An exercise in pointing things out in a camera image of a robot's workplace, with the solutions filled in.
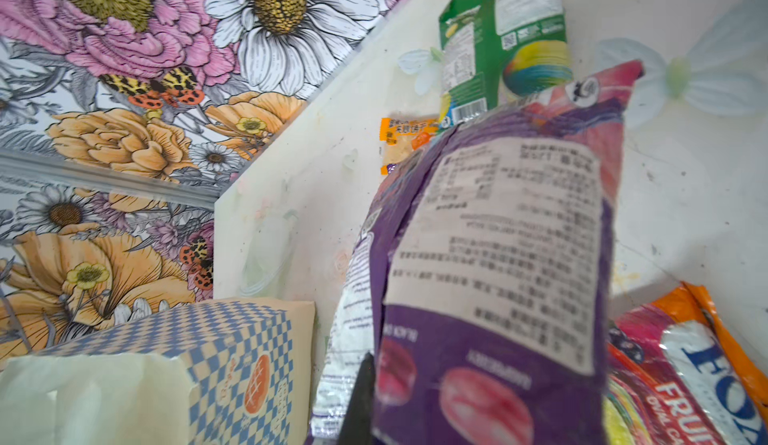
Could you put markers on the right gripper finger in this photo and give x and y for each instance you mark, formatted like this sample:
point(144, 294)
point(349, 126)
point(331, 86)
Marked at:
point(356, 426)

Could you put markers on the checkered paper bag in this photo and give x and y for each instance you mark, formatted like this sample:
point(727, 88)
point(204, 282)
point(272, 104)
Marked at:
point(234, 371)

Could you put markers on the purple candy bag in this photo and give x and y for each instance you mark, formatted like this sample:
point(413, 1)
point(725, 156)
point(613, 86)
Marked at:
point(485, 260)

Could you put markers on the Fox's fruits candy bag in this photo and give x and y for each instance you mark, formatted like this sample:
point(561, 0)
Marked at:
point(677, 376)

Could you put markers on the green rainbow snack bag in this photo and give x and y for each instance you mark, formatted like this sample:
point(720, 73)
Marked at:
point(498, 51)

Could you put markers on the small red orange packet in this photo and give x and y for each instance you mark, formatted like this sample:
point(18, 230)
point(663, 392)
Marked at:
point(399, 138)

